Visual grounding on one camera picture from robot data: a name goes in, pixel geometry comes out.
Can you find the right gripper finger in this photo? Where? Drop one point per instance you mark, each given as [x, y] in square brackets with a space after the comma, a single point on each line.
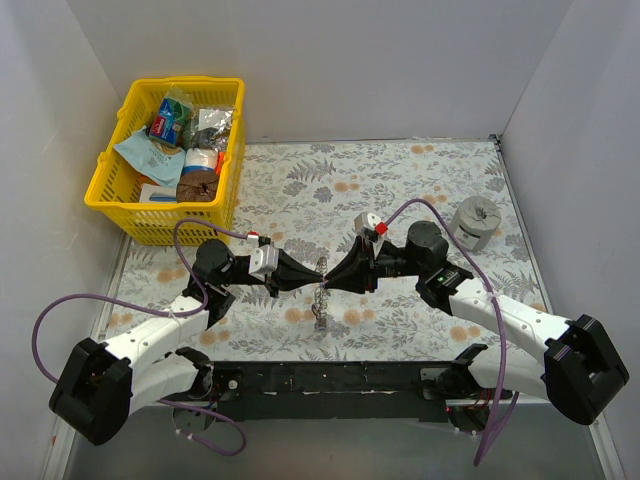
[354, 268]
[353, 283]

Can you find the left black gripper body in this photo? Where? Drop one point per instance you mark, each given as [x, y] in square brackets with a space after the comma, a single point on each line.
[273, 273]

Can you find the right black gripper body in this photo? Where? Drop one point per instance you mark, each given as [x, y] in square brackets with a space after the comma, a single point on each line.
[371, 270]

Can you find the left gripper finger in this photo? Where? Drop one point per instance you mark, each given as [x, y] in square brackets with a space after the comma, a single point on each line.
[289, 281]
[290, 269]

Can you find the metal disc keyring holder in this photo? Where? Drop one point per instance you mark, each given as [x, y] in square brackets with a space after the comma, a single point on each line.
[320, 306]

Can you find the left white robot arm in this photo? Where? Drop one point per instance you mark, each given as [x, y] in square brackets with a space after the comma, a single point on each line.
[103, 383]

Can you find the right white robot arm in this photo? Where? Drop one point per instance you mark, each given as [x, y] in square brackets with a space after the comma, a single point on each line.
[573, 363]

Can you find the floral table mat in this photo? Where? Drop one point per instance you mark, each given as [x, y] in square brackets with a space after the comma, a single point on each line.
[306, 197]

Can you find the grey paper wrapped roll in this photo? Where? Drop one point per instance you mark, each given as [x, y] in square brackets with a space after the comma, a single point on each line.
[475, 222]

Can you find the white blue box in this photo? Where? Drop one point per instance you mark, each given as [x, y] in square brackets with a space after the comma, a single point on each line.
[157, 194]

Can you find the light blue paper pouch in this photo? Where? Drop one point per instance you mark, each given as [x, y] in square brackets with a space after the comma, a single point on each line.
[161, 163]

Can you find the silver foil bag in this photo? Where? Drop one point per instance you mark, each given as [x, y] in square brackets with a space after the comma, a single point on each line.
[211, 128]

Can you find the yellow plastic basket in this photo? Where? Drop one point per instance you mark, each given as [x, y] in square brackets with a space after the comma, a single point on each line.
[115, 187]

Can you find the red blue snack pack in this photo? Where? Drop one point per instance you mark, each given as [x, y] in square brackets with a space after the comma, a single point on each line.
[165, 129]

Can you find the green snack packet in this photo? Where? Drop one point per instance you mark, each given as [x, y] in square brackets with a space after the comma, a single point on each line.
[177, 104]

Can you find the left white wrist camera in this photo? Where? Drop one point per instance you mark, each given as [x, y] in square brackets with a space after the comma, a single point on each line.
[263, 261]

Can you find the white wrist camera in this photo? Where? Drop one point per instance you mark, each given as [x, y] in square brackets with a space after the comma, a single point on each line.
[372, 230]
[263, 261]

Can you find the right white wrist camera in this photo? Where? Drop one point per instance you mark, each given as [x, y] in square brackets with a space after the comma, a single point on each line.
[372, 230]

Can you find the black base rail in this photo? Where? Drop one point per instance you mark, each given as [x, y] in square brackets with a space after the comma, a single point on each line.
[346, 390]

